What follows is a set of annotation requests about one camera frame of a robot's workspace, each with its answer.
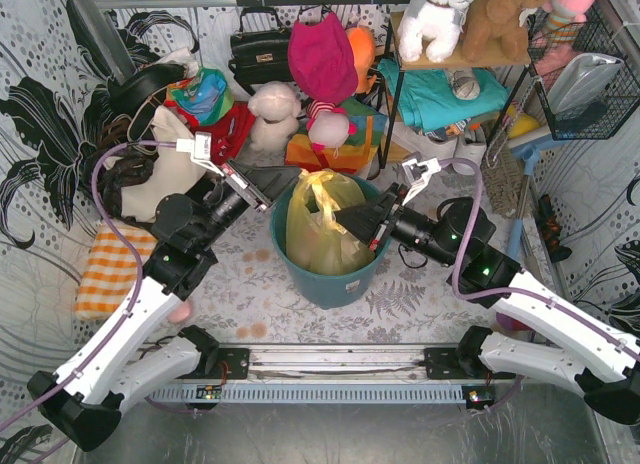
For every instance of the white sneaker right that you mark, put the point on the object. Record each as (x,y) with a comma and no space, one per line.
(471,144)

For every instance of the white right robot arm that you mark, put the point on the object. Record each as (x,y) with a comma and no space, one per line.
(587,356)

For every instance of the pink doll striped hat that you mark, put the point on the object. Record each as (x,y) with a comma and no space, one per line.
(329,126)

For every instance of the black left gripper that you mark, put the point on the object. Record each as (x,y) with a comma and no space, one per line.
(248,185)

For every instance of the white sneaker left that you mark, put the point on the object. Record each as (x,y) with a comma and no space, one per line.
(426,146)

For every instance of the cream canvas tote bag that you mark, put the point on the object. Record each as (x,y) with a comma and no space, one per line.
(133,184)

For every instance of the yellow trash bag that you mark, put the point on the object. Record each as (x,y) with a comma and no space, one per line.
(314,241)

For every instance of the rainbow striped bag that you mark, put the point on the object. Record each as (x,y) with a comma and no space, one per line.
(354,155)

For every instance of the teal folded cloth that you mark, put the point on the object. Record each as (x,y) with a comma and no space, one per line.
(427,100)

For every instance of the black round hat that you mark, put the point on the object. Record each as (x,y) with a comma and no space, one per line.
(126,98)

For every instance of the pink plush toy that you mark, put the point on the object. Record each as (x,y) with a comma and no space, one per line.
(564,19)

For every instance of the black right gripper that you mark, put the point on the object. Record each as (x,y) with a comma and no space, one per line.
(382,223)

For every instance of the orange checkered towel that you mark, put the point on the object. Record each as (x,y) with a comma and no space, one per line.
(109,276)

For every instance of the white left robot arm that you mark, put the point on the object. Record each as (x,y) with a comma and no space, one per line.
(130,314)

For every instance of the beige chenille mop head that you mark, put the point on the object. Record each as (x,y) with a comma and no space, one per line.
(502,176)

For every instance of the striped colourful sock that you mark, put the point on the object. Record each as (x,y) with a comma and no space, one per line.
(510,323)

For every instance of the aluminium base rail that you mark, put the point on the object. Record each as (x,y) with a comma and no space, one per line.
(334,374)

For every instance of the white plush dog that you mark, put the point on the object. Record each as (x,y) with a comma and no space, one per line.
(431,28)

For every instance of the white fluffy plush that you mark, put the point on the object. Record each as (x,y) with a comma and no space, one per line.
(276,108)

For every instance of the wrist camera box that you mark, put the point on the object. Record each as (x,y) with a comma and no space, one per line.
(418,173)
(199,150)

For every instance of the black handbag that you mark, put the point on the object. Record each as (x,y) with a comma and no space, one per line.
(260,57)

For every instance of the pink cylinder case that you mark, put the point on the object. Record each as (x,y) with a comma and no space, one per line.
(181,313)

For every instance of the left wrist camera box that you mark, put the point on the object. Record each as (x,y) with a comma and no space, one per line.
(199,150)

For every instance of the teal trash bin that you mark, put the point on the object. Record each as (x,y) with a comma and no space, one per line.
(326,292)

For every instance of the silver pouch in basket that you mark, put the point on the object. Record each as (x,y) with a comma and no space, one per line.
(582,80)

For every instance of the magenta cloth bag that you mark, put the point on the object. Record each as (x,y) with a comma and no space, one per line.
(321,60)

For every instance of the orange plush toy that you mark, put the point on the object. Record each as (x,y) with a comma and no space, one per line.
(361,40)

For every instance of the black wire basket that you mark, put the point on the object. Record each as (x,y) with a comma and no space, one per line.
(603,117)

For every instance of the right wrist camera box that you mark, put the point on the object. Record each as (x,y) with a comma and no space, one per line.
(418,173)

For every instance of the wooden shelf rack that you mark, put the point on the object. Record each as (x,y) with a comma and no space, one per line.
(493,57)

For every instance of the brown teddy bear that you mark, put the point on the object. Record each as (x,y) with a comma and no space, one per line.
(502,20)

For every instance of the colorful printed cloth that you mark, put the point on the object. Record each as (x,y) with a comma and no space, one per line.
(202,100)

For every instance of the white sneaker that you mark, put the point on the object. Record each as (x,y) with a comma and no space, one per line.
(471,144)
(426,146)

